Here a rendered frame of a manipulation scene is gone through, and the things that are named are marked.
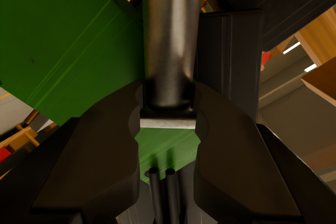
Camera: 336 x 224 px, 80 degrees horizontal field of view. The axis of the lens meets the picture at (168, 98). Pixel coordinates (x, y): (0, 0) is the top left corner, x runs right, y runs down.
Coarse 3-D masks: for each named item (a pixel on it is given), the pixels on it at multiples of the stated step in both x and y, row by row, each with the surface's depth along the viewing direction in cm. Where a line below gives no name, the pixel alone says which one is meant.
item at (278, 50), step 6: (204, 0) 311; (210, 6) 309; (282, 42) 361; (288, 42) 369; (276, 48) 352; (282, 48) 357; (264, 54) 339; (270, 54) 367; (276, 54) 359; (264, 60) 337
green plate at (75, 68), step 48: (0, 0) 12; (48, 0) 12; (96, 0) 12; (0, 48) 14; (48, 48) 14; (96, 48) 14; (48, 96) 16; (96, 96) 16; (144, 144) 19; (192, 144) 18
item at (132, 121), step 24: (120, 96) 10; (144, 96) 12; (96, 120) 8; (120, 120) 8; (72, 144) 7; (96, 144) 7; (120, 144) 7; (72, 168) 6; (96, 168) 6; (120, 168) 6; (48, 192) 6; (72, 192) 6; (96, 192) 6; (120, 192) 6
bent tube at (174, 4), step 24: (144, 0) 10; (168, 0) 9; (192, 0) 9; (144, 24) 10; (168, 24) 10; (192, 24) 10; (144, 48) 11; (168, 48) 10; (192, 48) 11; (168, 72) 11; (192, 72) 12; (168, 96) 12; (144, 120) 12; (168, 120) 12; (192, 120) 12
